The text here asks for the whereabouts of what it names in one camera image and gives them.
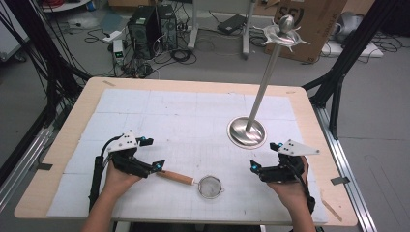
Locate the flat black device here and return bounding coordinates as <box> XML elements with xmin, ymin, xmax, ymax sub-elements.
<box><xmin>217</xmin><ymin>14</ymin><xmax>248</xmax><ymax>36</ymax></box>

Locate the brown cardboard box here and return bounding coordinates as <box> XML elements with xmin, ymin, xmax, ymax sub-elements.
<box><xmin>264</xmin><ymin>0</ymin><xmax>348</xmax><ymax>64</ymax></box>

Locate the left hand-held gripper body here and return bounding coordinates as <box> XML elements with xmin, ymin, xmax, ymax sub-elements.
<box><xmin>106</xmin><ymin>130</ymin><xmax>156</xmax><ymax>179</ymax></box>

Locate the small device with green display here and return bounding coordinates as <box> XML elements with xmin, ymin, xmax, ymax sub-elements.
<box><xmin>112</xmin><ymin>39</ymin><xmax>126</xmax><ymax>66</ymax></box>

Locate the thin wooden strip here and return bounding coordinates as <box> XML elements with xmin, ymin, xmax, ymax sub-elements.
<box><xmin>321</xmin><ymin>198</ymin><xmax>343</xmax><ymax>223</ymax></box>

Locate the coiled black cable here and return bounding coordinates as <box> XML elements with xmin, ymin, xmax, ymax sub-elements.
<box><xmin>169</xmin><ymin>47</ymin><xmax>198</xmax><ymax>66</ymax></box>

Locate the grey rounded appliance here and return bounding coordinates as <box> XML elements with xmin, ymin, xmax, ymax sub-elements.
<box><xmin>334</xmin><ymin>12</ymin><xmax>365</xmax><ymax>44</ymax></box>

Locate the slim black computer tower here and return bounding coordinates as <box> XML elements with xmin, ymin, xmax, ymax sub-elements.
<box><xmin>156</xmin><ymin>3</ymin><xmax>179</xmax><ymax>51</ymax></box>

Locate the black frame post with cables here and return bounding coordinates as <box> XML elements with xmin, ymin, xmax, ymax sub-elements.
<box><xmin>0</xmin><ymin>0</ymin><xmax>92</xmax><ymax>129</ymax></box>

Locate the grey tape piece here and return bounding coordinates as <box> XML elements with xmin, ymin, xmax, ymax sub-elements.
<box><xmin>330</xmin><ymin>176</ymin><xmax>351</xmax><ymax>187</ymax></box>

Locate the person's right hand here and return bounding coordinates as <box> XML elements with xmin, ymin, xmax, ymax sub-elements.
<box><xmin>267</xmin><ymin>157</ymin><xmax>312</xmax><ymax>209</ymax></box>

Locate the white grid mat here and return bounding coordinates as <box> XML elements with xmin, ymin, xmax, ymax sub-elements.
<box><xmin>46</xmin><ymin>88</ymin><xmax>329</xmax><ymax>225</ymax></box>

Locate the small strainer with wooden handle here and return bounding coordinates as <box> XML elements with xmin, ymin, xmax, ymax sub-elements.
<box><xmin>157</xmin><ymin>169</ymin><xmax>224</xmax><ymax>200</ymax></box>

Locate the silver metal hook stand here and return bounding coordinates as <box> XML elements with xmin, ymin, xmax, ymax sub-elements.
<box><xmin>226</xmin><ymin>14</ymin><xmax>313</xmax><ymax>150</ymax></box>

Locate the flat white board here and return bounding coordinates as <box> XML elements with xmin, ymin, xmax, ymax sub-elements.
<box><xmin>320</xmin><ymin>41</ymin><xmax>385</xmax><ymax>59</ymax></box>

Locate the person's left hand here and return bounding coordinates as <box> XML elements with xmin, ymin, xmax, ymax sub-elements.
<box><xmin>103</xmin><ymin>161</ymin><xmax>143</xmax><ymax>195</ymax></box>

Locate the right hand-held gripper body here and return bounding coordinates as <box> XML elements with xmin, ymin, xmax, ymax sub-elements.
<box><xmin>259</xmin><ymin>138</ymin><xmax>321</xmax><ymax>184</ymax></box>

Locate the aluminium rail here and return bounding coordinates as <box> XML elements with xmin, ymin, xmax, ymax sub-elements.
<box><xmin>0</xmin><ymin>126</ymin><xmax>55</xmax><ymax>212</ymax></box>
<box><xmin>312</xmin><ymin>105</ymin><xmax>379</xmax><ymax>232</ymax></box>

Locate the white power strip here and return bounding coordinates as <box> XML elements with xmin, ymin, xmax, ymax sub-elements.
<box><xmin>102</xmin><ymin>30</ymin><xmax>126</xmax><ymax>44</ymax></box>

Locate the large black computer tower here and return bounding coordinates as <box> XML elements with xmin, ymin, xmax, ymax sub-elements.
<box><xmin>127</xmin><ymin>5</ymin><xmax>160</xmax><ymax>61</ymax></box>

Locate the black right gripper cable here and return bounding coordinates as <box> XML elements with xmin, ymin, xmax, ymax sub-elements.
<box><xmin>284</xmin><ymin>157</ymin><xmax>317</xmax><ymax>215</ymax></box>

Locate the white stand leg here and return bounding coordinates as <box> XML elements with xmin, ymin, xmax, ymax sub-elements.
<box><xmin>187</xmin><ymin>0</ymin><xmax>200</xmax><ymax>50</ymax></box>
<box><xmin>241</xmin><ymin>0</ymin><xmax>258</xmax><ymax>61</ymax></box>

